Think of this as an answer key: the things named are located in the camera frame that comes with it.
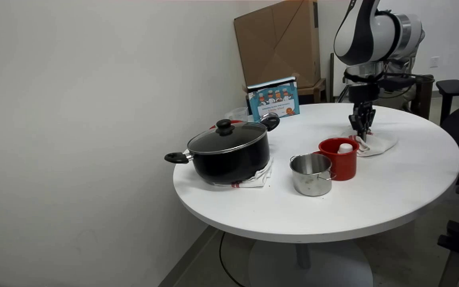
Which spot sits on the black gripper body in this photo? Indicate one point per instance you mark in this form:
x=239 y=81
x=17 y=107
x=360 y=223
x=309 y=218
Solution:
x=363 y=100

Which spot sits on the white towel with red stripes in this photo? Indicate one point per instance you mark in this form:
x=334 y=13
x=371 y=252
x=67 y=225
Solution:
x=381 y=143

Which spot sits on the red orange cup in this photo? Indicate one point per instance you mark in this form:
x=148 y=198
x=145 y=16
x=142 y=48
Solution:
x=342 y=167

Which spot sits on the small silver pot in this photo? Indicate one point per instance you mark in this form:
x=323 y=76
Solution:
x=311 y=183

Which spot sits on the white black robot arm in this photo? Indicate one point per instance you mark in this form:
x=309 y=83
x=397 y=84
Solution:
x=373 y=32

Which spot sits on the white cylinder inside cup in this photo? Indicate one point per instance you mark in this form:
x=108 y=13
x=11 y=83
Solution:
x=344 y=148

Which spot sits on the white cloth under black pot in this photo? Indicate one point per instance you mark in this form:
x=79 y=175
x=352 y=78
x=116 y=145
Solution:
x=258 y=178

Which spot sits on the glass pot lid black knob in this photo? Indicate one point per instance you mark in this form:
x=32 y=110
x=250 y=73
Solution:
x=229 y=139

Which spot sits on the black cooking pot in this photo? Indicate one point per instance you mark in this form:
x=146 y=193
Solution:
x=229 y=166

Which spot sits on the dark wooden chair back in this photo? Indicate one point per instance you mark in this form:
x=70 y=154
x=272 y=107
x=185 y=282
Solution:
x=424 y=97

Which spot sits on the blue printed cardboard box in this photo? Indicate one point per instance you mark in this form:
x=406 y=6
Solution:
x=274 y=103

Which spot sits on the large brown cardboard sheet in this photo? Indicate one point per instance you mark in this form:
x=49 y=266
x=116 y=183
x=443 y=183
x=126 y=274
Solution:
x=277 y=41

